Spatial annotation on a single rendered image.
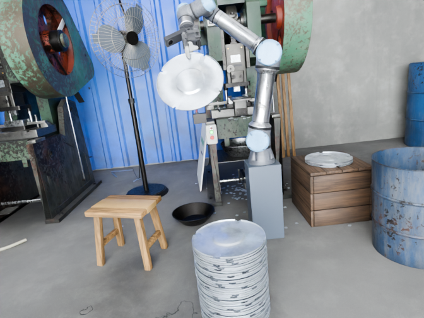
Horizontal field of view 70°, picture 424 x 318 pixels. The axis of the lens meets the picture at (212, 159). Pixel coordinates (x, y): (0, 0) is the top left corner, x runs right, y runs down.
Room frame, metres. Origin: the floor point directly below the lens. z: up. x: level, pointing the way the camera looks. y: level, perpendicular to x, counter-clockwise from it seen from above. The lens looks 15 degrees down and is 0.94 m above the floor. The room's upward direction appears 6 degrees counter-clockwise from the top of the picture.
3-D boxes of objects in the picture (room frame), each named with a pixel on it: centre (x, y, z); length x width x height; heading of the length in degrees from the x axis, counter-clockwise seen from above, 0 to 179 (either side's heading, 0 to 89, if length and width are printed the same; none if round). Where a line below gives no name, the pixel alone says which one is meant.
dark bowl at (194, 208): (1.94, 0.17, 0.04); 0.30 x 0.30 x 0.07
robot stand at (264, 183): (1.67, -0.28, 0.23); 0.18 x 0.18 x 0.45; 1
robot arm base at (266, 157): (1.67, -0.28, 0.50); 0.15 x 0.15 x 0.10
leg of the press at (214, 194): (2.59, 0.01, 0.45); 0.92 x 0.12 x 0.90; 0
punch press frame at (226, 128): (2.59, -0.25, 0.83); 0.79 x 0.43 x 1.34; 0
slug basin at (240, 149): (2.45, -0.25, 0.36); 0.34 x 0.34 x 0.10
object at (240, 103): (2.27, -0.26, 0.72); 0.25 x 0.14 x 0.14; 0
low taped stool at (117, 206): (1.56, 0.51, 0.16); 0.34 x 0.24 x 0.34; 73
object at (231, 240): (1.07, -0.03, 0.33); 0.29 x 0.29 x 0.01
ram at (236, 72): (2.41, -0.25, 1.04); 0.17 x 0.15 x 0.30; 0
